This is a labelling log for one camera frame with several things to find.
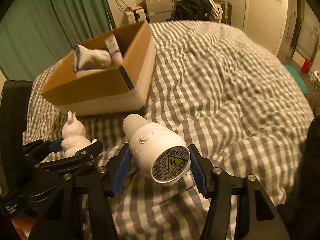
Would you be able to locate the silver small fridge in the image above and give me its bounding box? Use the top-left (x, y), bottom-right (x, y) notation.
top-left (144, 0), bottom-right (174, 23)

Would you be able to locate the green topped wooden stool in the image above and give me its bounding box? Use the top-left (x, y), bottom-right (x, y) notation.
top-left (284, 64), bottom-right (308, 95)

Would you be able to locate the white black suitcase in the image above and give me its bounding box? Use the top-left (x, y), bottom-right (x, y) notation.
top-left (125, 6), bottom-right (146, 24)

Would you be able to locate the green curtain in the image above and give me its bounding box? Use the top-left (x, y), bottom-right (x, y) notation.
top-left (1, 0), bottom-right (115, 80)

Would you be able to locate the white bear figurine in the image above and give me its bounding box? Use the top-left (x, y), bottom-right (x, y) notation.
top-left (61, 111), bottom-right (97, 158)

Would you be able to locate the brown cardboard box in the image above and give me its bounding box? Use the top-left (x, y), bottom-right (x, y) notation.
top-left (41, 21), bottom-right (156, 116)

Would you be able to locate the white louvred wardrobe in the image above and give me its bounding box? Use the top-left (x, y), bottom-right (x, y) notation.
top-left (224, 0), bottom-right (288, 55)

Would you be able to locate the white cream tube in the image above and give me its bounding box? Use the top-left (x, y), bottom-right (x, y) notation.
top-left (105, 34), bottom-right (123, 66)

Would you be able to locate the white handheld electric device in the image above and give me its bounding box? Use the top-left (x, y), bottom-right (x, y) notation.
top-left (123, 114), bottom-right (191, 186)

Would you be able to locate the dark hard suitcase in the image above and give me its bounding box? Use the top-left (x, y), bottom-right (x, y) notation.
top-left (221, 2), bottom-right (232, 25)

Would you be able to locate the black gloved right hand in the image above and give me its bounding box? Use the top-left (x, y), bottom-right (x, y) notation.
top-left (277, 116), bottom-right (319, 239)

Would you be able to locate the red fire extinguisher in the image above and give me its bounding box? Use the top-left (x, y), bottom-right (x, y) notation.
top-left (300, 59), bottom-right (311, 74)

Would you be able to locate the white sock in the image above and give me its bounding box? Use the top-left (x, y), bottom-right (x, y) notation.
top-left (73, 44), bottom-right (112, 72)

